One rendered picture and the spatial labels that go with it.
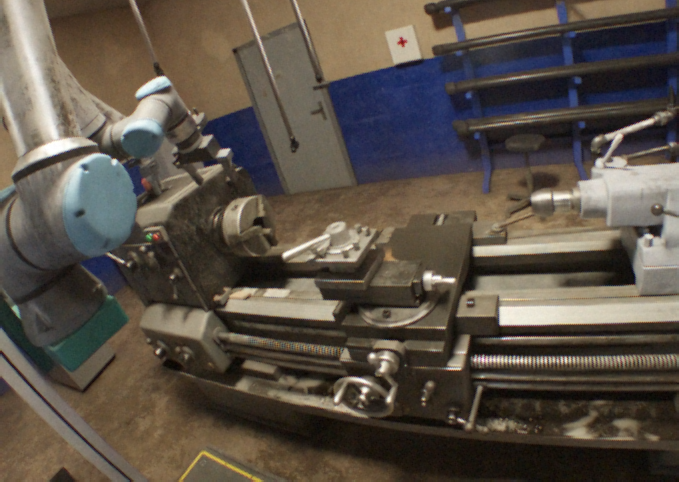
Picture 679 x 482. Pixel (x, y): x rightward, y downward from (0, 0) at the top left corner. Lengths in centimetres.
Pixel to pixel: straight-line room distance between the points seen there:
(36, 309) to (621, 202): 138
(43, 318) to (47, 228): 22
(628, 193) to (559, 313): 39
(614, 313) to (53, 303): 134
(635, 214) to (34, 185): 134
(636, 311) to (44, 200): 135
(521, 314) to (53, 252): 114
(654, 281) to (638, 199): 25
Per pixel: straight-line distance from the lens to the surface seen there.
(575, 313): 119
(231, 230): 155
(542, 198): 118
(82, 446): 103
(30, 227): 66
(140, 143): 88
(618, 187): 116
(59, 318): 77
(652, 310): 123
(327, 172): 493
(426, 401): 120
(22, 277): 76
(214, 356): 177
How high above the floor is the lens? 165
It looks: 26 degrees down
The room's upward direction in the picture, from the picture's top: 19 degrees counter-clockwise
